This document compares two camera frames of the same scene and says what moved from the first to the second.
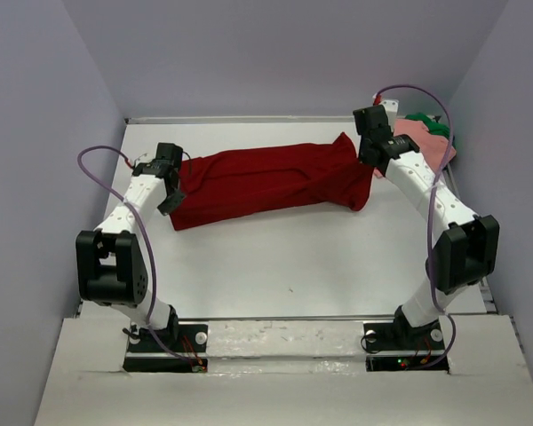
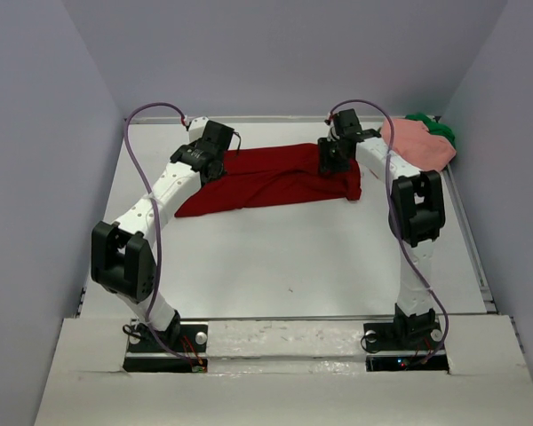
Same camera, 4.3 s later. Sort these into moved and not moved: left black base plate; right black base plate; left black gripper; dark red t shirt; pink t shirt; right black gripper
Moved: left black gripper; right black gripper; dark red t shirt
Not moved: pink t shirt; left black base plate; right black base plate
